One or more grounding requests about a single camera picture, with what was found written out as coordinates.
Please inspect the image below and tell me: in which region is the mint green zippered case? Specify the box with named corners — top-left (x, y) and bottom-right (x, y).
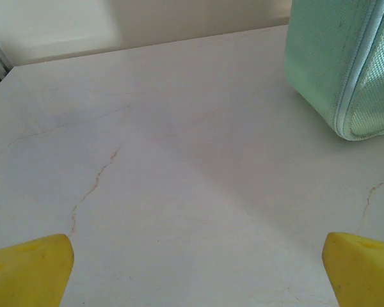
top-left (284, 0), bottom-right (384, 141)

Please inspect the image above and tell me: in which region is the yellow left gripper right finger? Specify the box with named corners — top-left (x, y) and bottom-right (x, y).
top-left (322, 232), bottom-right (384, 307)

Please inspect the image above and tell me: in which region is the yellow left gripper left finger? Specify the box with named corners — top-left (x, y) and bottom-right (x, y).
top-left (0, 233), bottom-right (75, 307)

